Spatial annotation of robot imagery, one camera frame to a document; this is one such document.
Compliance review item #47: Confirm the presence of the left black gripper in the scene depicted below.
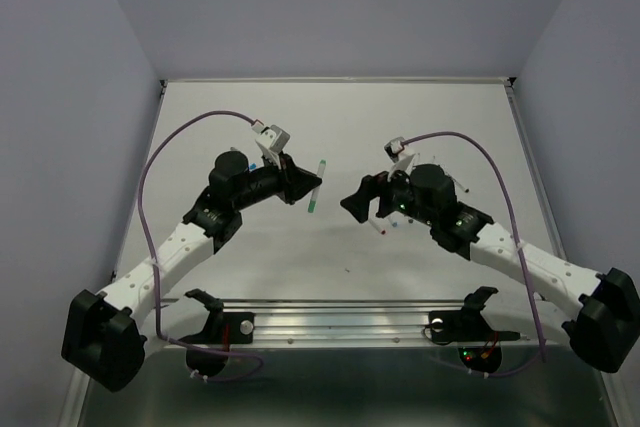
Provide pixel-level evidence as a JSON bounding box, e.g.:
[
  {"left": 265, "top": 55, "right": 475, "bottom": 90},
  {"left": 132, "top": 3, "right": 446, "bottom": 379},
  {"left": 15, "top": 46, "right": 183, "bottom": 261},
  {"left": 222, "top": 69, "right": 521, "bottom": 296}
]
[{"left": 233, "top": 150, "right": 321, "bottom": 211}]

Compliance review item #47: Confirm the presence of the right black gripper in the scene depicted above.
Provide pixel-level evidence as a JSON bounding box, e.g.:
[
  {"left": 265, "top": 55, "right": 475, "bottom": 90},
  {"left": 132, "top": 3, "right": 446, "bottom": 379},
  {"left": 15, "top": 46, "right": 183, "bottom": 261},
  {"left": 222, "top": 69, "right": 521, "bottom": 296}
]
[{"left": 339, "top": 159, "right": 437, "bottom": 227}]

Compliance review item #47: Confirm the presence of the green white pen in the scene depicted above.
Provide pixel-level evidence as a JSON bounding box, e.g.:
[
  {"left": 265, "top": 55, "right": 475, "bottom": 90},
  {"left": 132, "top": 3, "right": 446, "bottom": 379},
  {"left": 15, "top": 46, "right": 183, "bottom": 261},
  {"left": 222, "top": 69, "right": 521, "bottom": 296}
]
[{"left": 307, "top": 159, "right": 327, "bottom": 214}]

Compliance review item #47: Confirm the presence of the red capped pen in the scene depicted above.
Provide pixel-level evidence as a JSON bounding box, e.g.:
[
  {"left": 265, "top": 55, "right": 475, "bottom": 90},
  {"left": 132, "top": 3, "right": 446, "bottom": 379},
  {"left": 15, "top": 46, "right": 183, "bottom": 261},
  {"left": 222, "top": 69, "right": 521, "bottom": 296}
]
[{"left": 369, "top": 219, "right": 386, "bottom": 235}]

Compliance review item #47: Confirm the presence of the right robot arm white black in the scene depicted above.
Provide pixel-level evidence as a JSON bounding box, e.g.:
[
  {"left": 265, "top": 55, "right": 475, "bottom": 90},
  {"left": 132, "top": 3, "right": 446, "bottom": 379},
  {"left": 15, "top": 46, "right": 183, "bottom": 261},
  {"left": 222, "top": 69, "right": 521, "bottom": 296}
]
[{"left": 340, "top": 164, "right": 639, "bottom": 373}]

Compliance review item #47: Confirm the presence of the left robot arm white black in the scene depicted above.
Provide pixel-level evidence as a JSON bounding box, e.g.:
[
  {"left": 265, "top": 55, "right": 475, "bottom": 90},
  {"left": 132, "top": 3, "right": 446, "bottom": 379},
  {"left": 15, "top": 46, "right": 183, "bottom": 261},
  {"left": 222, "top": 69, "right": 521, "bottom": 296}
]
[{"left": 61, "top": 150, "right": 322, "bottom": 392}]

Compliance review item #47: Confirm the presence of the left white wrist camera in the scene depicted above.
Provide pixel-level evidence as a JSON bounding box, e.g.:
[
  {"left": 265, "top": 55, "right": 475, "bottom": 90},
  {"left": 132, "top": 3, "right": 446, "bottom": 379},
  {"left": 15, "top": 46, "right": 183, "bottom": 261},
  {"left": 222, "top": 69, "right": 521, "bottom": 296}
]
[{"left": 251, "top": 120, "right": 290, "bottom": 169}]

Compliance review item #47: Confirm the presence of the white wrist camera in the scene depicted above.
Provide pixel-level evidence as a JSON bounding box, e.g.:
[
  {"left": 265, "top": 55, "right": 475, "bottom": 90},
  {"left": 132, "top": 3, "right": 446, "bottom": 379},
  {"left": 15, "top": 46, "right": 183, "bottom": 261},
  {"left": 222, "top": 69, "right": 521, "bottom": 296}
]
[
  {"left": 251, "top": 120, "right": 290, "bottom": 169},
  {"left": 384, "top": 137, "right": 416, "bottom": 181}
]

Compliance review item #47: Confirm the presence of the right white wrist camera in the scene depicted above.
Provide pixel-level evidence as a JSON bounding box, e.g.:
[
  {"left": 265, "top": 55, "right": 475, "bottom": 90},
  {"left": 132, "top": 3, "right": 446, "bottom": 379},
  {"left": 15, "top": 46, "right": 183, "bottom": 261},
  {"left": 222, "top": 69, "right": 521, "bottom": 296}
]
[{"left": 384, "top": 137, "right": 416, "bottom": 181}]

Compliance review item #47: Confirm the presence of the aluminium front rail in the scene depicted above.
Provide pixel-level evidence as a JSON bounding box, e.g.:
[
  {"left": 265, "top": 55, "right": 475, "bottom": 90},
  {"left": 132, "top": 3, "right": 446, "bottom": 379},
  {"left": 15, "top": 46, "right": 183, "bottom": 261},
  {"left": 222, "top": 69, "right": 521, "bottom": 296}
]
[{"left": 141, "top": 298, "right": 575, "bottom": 355}]

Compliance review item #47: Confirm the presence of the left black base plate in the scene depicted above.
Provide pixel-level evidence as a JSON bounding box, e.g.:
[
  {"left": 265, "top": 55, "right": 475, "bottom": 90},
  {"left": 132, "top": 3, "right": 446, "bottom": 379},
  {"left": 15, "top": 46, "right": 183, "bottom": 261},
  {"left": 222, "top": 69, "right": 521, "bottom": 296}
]
[{"left": 179, "top": 289, "right": 262, "bottom": 383}]

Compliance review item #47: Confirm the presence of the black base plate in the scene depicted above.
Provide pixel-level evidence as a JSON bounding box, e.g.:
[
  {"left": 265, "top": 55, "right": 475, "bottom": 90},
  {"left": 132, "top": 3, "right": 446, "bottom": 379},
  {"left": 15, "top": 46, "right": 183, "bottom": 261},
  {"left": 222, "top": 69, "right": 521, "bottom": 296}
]
[
  {"left": 179, "top": 289, "right": 262, "bottom": 383},
  {"left": 422, "top": 286, "right": 521, "bottom": 378}
]

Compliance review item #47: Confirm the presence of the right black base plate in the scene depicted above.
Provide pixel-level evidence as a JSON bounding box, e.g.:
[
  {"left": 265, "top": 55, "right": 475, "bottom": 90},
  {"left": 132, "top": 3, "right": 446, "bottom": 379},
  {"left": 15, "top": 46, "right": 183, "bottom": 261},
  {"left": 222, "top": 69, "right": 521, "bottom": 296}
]
[{"left": 422, "top": 286, "right": 521, "bottom": 378}]

